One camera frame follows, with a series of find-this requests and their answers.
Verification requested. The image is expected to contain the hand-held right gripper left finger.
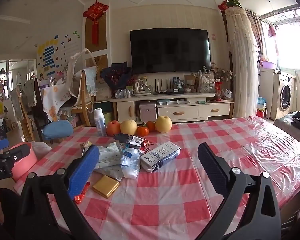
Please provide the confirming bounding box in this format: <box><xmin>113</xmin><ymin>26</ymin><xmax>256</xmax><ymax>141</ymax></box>
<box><xmin>15</xmin><ymin>144</ymin><xmax>103</xmax><ymax>240</ymax></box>

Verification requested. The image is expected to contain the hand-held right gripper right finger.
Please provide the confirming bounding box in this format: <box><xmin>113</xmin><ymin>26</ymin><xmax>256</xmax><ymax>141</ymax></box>
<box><xmin>197</xmin><ymin>142</ymin><xmax>282</xmax><ymax>240</ymax></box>

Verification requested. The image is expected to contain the pink plastic bin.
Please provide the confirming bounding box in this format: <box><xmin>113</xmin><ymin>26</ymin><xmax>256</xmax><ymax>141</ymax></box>
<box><xmin>9</xmin><ymin>142</ymin><xmax>38</xmax><ymax>183</ymax></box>

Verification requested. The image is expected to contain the yellow sponge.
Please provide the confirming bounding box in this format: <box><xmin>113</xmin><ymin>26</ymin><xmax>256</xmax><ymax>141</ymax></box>
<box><xmin>92</xmin><ymin>175</ymin><xmax>120</xmax><ymax>198</ymax></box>

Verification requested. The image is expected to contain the white wet wipes pack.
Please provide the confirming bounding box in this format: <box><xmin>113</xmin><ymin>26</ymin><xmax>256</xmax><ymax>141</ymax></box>
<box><xmin>95</xmin><ymin>141</ymin><xmax>124</xmax><ymax>169</ymax></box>

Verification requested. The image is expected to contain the Magicday clear plastic packet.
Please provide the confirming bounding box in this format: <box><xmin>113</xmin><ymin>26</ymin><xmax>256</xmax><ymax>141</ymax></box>
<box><xmin>120</xmin><ymin>147</ymin><xmax>141</xmax><ymax>179</ymax></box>

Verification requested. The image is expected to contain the red snack packet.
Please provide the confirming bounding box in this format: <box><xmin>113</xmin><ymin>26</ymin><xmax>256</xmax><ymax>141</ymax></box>
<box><xmin>137</xmin><ymin>139</ymin><xmax>154</xmax><ymax>156</ymax></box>

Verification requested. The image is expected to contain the grey foil packet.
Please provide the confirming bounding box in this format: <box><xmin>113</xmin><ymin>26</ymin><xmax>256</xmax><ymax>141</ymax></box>
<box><xmin>94</xmin><ymin>165</ymin><xmax>124</xmax><ymax>182</ymax></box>

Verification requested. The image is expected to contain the red candy wrapper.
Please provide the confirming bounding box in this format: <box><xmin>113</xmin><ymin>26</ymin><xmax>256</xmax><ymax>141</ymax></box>
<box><xmin>74</xmin><ymin>182</ymin><xmax>90</xmax><ymax>204</ymax></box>

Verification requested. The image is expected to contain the light wooden chair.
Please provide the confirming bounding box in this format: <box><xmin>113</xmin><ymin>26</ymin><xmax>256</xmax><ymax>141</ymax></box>
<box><xmin>61</xmin><ymin>67</ymin><xmax>98</xmax><ymax>128</ymax></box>
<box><xmin>19</xmin><ymin>95</ymin><xmax>35</xmax><ymax>142</ymax></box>

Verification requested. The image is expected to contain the grey lace cloth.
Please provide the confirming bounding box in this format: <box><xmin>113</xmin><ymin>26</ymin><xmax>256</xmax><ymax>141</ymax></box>
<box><xmin>10</xmin><ymin>86</ymin><xmax>24</xmax><ymax>122</ymax></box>
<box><xmin>22</xmin><ymin>78</ymin><xmax>38</xmax><ymax>107</ymax></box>

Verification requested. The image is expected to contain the blue round stool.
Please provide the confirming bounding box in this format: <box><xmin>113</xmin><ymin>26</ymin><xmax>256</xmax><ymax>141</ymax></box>
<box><xmin>43</xmin><ymin>120</ymin><xmax>74</xmax><ymax>140</ymax></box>

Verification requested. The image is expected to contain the dark wooden chair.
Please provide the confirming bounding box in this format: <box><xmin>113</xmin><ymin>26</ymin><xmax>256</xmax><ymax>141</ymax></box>
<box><xmin>34</xmin><ymin>77</ymin><xmax>52</xmax><ymax>142</ymax></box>

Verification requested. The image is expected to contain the white drink bottle blue label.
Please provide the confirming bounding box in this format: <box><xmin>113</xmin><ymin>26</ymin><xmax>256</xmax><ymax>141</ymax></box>
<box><xmin>94</xmin><ymin>108</ymin><xmax>107</xmax><ymax>137</ymax></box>

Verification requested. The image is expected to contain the red apple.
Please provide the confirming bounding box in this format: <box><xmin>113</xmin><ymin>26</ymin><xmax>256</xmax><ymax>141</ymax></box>
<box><xmin>106</xmin><ymin>120</ymin><xmax>122</xmax><ymax>137</ymax></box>

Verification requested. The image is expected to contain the black silver snack packet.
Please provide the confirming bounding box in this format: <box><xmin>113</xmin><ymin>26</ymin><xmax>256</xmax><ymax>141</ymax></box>
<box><xmin>114</xmin><ymin>133</ymin><xmax>145</xmax><ymax>147</ymax></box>

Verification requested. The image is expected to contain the grey milk carton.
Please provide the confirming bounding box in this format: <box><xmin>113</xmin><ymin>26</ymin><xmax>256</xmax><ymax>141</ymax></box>
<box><xmin>140</xmin><ymin>141</ymin><xmax>181</xmax><ymax>173</ymax></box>

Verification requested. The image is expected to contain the red white checkered tablecloth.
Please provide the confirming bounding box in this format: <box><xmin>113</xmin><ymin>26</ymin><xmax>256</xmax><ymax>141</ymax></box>
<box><xmin>14</xmin><ymin>116</ymin><xmax>300</xmax><ymax>240</ymax></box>

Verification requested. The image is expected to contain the yellow pear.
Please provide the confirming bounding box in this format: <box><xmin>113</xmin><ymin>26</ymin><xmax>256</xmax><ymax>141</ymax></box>
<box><xmin>120</xmin><ymin>119</ymin><xmax>138</xmax><ymax>136</ymax></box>
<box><xmin>155</xmin><ymin>115</ymin><xmax>172</xmax><ymax>133</ymax></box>

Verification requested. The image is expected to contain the white television cabinet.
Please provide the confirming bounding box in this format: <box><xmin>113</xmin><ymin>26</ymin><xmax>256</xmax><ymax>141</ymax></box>
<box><xmin>109</xmin><ymin>94</ymin><xmax>235</xmax><ymax>125</ymax></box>

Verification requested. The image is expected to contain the pink storage box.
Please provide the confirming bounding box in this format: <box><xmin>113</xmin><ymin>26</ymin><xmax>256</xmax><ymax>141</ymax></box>
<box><xmin>139</xmin><ymin>102</ymin><xmax>157</xmax><ymax>122</ymax></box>

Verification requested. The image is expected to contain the clear plastic bag of goods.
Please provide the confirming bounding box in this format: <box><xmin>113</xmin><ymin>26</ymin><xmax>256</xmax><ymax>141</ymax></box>
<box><xmin>198</xmin><ymin>70</ymin><xmax>215</xmax><ymax>93</ymax></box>

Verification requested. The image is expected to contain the white lace chair cloth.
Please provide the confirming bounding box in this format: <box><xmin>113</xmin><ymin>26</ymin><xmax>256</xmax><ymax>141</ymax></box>
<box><xmin>84</xmin><ymin>67</ymin><xmax>98</xmax><ymax>97</ymax></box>

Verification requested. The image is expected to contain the cream tote bag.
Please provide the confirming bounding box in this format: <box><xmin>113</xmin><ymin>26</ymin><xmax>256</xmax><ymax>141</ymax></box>
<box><xmin>65</xmin><ymin>49</ymin><xmax>100</xmax><ymax>98</ymax></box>

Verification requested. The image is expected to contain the black router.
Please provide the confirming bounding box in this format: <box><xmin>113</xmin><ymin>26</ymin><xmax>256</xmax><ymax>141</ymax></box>
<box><xmin>154</xmin><ymin>78</ymin><xmax>184</xmax><ymax>95</ymax></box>

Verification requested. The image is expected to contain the dried flower bunch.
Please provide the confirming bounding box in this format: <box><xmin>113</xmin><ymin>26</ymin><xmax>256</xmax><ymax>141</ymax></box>
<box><xmin>211</xmin><ymin>62</ymin><xmax>237</xmax><ymax>83</ymax></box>

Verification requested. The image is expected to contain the dark blue flower bouquet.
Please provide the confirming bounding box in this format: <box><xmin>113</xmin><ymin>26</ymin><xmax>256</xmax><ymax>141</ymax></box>
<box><xmin>100</xmin><ymin>61</ymin><xmax>132</xmax><ymax>92</ymax></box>

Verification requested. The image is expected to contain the white electric kettle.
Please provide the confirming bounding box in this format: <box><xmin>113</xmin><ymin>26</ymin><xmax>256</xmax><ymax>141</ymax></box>
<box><xmin>134</xmin><ymin>79</ymin><xmax>152</xmax><ymax>96</ymax></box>

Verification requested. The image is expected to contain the white washing machine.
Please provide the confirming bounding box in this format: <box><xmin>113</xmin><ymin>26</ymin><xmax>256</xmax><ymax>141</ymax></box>
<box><xmin>275</xmin><ymin>71</ymin><xmax>296</xmax><ymax>119</ymax></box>

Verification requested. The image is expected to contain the lace covered air conditioner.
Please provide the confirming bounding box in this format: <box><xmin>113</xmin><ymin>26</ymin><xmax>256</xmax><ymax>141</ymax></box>
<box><xmin>224</xmin><ymin>7</ymin><xmax>259</xmax><ymax>118</ymax></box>

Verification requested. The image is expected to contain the purple plastic basin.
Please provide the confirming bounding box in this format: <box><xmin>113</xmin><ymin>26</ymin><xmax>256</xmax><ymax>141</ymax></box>
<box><xmin>261</xmin><ymin>60</ymin><xmax>277</xmax><ymax>69</ymax></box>

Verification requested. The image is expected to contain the black flat television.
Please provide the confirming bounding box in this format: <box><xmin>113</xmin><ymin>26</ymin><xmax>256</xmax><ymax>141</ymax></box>
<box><xmin>130</xmin><ymin>28</ymin><xmax>212</xmax><ymax>74</ymax></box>

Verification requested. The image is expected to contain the patterned window curtain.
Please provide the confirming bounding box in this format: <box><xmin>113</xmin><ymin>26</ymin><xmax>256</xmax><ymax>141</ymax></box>
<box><xmin>245</xmin><ymin>9</ymin><xmax>266</xmax><ymax>55</ymax></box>

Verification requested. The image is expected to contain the large red knot ornament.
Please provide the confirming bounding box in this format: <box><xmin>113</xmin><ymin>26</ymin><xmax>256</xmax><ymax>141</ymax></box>
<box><xmin>83</xmin><ymin>0</ymin><xmax>108</xmax><ymax>45</ymax></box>

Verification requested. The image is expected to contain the blue strip wall poster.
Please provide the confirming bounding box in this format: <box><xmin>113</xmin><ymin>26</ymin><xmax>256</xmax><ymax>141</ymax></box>
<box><xmin>36</xmin><ymin>30</ymin><xmax>83</xmax><ymax>80</ymax></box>

